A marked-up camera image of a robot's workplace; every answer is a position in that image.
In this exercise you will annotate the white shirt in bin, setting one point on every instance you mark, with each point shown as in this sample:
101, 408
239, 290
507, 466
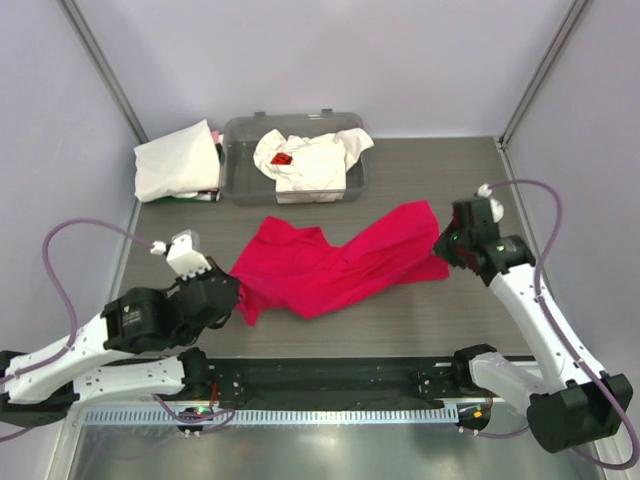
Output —
318, 172

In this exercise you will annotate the folded white shirt stack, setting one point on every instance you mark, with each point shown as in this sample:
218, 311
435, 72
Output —
183, 164

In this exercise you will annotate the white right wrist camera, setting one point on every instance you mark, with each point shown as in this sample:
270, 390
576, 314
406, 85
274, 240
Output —
497, 209

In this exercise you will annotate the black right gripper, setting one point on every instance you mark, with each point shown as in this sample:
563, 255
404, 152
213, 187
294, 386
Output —
441, 249

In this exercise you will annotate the slotted grey cable duct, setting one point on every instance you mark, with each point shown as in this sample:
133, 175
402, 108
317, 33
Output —
156, 416

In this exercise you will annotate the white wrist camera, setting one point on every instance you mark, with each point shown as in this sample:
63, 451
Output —
497, 209
182, 255

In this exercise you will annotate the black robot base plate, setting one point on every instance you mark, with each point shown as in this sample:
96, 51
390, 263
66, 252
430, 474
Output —
334, 384

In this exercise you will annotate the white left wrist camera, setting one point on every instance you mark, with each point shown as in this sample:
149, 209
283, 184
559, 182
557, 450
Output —
182, 255

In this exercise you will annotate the clear plastic storage bin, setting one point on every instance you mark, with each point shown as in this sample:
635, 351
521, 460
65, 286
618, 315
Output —
244, 184

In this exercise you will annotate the red tag on shirt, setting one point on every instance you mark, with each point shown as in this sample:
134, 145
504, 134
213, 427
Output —
281, 158

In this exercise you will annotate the left aluminium frame post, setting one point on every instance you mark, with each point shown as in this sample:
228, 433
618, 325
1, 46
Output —
82, 29

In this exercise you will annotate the right aluminium frame post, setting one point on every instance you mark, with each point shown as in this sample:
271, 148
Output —
567, 27

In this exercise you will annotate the aluminium frame post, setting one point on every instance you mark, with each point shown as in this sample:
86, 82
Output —
82, 29
567, 27

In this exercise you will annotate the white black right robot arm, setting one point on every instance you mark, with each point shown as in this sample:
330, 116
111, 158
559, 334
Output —
572, 400

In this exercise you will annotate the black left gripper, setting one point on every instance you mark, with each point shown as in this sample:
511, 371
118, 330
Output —
214, 271

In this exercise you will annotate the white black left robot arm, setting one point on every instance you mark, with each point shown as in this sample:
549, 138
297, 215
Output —
141, 344

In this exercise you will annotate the pink t shirt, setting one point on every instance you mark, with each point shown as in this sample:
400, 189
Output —
284, 267

